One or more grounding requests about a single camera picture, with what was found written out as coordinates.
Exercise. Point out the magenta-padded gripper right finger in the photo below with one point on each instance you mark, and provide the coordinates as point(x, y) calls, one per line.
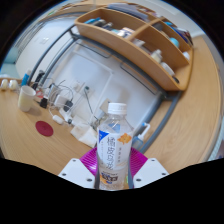
point(150, 173)

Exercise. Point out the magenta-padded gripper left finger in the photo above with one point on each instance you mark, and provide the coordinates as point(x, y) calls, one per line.
point(78, 173)

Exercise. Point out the clear plastic drink bottle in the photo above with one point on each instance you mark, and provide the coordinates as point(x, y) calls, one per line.
point(115, 146)

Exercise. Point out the crumpled white tissue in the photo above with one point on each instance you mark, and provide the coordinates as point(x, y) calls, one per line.
point(85, 133)

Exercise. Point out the flat round red coaster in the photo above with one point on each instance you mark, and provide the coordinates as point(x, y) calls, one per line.
point(44, 128)

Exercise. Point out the small white oval device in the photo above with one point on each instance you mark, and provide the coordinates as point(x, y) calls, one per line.
point(57, 119)

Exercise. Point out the wooden wardrobe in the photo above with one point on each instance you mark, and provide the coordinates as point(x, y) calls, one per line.
point(193, 126)

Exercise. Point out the black charger block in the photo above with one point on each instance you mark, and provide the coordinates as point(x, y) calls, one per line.
point(43, 102)

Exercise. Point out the cream white cup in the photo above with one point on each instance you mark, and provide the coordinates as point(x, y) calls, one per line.
point(26, 100)

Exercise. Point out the wrapped round bun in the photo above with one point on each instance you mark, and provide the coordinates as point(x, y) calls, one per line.
point(4, 84)
point(13, 85)

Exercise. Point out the wooden shelf unit with items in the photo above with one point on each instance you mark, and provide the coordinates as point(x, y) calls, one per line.
point(133, 50)

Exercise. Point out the teal pillow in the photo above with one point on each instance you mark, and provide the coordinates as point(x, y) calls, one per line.
point(9, 56)

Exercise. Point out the grey metal shelf frame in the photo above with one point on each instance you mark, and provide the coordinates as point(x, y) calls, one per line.
point(166, 116)

